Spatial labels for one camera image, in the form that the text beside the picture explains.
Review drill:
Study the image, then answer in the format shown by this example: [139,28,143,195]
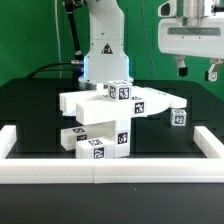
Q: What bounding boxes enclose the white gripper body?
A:
[158,17,224,59]

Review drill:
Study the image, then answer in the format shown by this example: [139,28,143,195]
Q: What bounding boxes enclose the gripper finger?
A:
[205,59,224,82]
[174,55,188,76]

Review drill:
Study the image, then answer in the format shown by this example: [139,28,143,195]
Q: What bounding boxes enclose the white chair back frame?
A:
[59,86,187,125]

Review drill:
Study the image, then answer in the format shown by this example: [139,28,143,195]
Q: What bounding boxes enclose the white chair seat part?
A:
[76,88,132,158]

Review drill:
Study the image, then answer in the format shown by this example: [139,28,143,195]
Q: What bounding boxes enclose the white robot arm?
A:
[63,0,224,85]

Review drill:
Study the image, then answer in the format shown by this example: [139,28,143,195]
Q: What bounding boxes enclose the white right fence block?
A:
[193,126,224,159]

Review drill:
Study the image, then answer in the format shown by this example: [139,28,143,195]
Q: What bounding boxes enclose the white fence block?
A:
[193,126,224,159]
[0,125,17,159]

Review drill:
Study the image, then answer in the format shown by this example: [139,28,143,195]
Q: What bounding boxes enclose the white front fence bar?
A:
[0,159,224,184]

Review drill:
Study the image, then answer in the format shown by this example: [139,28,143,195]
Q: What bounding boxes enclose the white left fence block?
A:
[0,125,17,159]

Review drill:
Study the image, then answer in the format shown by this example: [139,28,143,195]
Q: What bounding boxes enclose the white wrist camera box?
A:
[158,0,182,18]

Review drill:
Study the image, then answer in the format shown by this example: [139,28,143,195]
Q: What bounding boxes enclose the black cable bundle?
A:
[27,0,85,80]

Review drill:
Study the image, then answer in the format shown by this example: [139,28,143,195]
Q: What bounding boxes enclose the thin grey cable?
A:
[54,0,63,80]

